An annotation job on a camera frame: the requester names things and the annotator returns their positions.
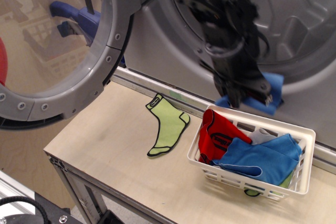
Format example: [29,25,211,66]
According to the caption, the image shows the green felt sock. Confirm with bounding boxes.
[146,93,191,157]

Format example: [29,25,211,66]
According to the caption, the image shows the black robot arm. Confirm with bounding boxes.
[174,0,272,108]

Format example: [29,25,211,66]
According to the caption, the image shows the grey round machine door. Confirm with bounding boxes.
[1,0,143,131]

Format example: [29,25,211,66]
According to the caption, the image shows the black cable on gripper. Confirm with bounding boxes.
[254,27,270,57]

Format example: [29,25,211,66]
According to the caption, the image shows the red round object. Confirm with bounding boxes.
[0,38,8,86]

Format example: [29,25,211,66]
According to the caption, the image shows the blue bar clamp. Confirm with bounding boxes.
[49,1,101,47]

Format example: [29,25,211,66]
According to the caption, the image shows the aluminium table frame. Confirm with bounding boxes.
[46,151,173,223]

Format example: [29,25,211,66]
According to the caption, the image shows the red felt shirt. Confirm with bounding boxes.
[198,109,252,165]

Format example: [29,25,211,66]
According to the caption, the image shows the green sock in basket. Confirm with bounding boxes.
[244,171,293,197]

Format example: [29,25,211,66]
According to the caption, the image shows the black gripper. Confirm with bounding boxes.
[201,40,273,108]

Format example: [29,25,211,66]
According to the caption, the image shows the white grey felt cloth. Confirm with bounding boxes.
[248,128,276,145]

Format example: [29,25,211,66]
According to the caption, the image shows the grey toy washing machine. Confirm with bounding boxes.
[115,0,335,173]

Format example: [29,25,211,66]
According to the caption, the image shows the light blue felt cloth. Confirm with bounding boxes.
[211,134,302,186]

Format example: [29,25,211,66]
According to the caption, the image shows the dark blue felt cloth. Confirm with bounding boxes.
[214,71,284,115]

